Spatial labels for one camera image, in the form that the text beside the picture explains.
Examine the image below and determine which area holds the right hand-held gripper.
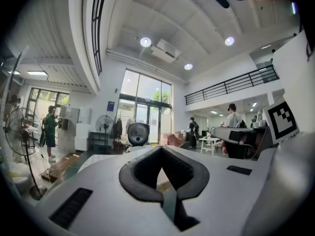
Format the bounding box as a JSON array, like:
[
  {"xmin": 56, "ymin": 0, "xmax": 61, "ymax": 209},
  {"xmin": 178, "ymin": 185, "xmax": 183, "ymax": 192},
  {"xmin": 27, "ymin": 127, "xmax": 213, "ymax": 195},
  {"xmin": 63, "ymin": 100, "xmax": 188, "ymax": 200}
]
[{"xmin": 211, "ymin": 96, "xmax": 301, "ymax": 147}]

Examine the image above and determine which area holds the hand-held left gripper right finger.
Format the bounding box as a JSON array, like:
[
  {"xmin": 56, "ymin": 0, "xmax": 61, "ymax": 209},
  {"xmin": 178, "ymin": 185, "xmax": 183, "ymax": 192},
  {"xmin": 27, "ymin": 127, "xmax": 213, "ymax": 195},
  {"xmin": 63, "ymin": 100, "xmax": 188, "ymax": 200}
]
[{"xmin": 161, "ymin": 145, "xmax": 277, "ymax": 236}]

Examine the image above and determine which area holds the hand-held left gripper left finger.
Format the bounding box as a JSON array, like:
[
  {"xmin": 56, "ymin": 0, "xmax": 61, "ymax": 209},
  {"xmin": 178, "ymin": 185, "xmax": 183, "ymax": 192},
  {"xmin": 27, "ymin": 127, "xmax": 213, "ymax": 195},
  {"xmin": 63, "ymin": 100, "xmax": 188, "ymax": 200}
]
[{"xmin": 35, "ymin": 145, "xmax": 184, "ymax": 236}]

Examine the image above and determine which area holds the white table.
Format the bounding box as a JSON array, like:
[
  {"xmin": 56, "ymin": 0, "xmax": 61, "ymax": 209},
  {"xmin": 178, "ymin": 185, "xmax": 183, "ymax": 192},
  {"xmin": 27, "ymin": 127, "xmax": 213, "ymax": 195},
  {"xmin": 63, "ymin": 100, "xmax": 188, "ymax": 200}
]
[{"xmin": 198, "ymin": 136, "xmax": 221, "ymax": 156}]

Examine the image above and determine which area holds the black shelf unit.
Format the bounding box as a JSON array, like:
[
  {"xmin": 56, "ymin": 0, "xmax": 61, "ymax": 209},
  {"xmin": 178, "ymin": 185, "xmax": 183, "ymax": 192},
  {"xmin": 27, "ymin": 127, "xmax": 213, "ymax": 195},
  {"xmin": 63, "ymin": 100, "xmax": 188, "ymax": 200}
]
[{"xmin": 89, "ymin": 131, "xmax": 112, "ymax": 154}]

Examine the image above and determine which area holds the wooden floor board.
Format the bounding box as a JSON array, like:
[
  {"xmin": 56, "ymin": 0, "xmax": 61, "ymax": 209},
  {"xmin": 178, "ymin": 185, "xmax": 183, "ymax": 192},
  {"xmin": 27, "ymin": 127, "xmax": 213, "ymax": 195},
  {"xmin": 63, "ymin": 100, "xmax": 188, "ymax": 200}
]
[{"xmin": 40, "ymin": 153, "xmax": 81, "ymax": 183}]

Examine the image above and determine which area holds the pink cloth over boxes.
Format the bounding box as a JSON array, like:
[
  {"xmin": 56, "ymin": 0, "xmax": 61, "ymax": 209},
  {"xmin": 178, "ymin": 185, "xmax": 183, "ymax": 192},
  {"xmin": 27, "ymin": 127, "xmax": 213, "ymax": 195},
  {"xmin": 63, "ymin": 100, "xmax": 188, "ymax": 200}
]
[{"xmin": 163, "ymin": 131, "xmax": 185, "ymax": 148}]

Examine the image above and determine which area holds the clothes rack with garments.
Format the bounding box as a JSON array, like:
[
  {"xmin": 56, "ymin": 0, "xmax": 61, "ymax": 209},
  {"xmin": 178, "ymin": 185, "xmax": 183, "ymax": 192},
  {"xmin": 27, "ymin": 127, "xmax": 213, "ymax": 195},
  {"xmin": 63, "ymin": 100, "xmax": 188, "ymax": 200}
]
[{"xmin": 112, "ymin": 116, "xmax": 136, "ymax": 148}]

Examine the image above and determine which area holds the black mezzanine railing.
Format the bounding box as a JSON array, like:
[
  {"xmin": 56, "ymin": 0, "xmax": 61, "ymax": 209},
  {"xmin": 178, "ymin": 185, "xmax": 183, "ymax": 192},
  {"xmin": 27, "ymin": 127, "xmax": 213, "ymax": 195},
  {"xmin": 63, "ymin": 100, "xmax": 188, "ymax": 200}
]
[
  {"xmin": 184, "ymin": 64, "xmax": 280, "ymax": 106},
  {"xmin": 91, "ymin": 0, "xmax": 110, "ymax": 76}
]

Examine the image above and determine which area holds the white cabinet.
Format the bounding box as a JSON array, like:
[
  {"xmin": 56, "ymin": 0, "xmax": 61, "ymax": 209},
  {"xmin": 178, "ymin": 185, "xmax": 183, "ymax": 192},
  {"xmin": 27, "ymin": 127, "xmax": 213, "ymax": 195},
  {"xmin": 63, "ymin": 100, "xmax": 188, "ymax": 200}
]
[{"xmin": 59, "ymin": 106, "xmax": 81, "ymax": 154}]

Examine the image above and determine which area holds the purple rice cooker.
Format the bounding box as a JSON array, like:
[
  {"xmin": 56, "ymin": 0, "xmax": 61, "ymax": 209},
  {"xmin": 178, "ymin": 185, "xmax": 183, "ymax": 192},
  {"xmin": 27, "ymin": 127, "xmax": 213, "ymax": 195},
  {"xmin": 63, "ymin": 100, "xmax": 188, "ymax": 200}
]
[{"xmin": 126, "ymin": 122, "xmax": 151, "ymax": 154}]

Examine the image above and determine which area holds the white beanbag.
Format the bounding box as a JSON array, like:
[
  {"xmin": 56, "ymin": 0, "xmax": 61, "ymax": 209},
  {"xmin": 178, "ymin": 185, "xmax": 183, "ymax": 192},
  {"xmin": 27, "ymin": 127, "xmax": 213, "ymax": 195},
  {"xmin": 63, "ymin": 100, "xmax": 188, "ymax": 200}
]
[{"xmin": 9, "ymin": 163, "xmax": 32, "ymax": 196}]

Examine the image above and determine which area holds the black-framed glass entrance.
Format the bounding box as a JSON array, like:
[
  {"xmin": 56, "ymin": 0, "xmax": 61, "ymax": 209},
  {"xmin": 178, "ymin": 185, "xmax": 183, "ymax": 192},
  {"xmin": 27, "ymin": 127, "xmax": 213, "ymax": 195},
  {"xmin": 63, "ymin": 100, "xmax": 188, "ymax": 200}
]
[{"xmin": 117, "ymin": 68, "xmax": 172, "ymax": 145}]

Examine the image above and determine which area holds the white ceiling air conditioner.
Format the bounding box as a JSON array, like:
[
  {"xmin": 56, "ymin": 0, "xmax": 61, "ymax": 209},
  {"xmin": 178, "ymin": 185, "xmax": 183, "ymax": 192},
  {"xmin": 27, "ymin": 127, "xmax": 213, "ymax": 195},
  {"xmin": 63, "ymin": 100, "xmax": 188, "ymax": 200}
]
[{"xmin": 150, "ymin": 39, "xmax": 182, "ymax": 63}]

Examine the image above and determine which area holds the black-framed side window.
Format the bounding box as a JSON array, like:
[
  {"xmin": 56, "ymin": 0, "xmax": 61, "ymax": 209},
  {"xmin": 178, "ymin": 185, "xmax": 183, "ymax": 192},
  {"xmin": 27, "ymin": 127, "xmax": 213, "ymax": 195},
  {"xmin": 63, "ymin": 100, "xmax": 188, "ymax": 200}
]
[{"xmin": 26, "ymin": 87, "xmax": 71, "ymax": 122}]

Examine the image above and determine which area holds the small black pedestal fan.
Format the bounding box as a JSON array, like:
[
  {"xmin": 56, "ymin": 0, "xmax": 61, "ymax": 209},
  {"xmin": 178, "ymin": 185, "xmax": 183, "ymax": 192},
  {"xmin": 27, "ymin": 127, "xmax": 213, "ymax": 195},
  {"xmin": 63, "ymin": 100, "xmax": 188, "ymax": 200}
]
[{"xmin": 95, "ymin": 115, "xmax": 115, "ymax": 148}]

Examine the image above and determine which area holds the large black pedestal fan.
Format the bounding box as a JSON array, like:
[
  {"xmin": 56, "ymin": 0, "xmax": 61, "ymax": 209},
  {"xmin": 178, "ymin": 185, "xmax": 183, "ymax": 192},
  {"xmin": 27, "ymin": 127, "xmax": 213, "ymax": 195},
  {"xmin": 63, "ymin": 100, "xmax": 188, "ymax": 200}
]
[{"xmin": 4, "ymin": 107, "xmax": 48, "ymax": 201}]

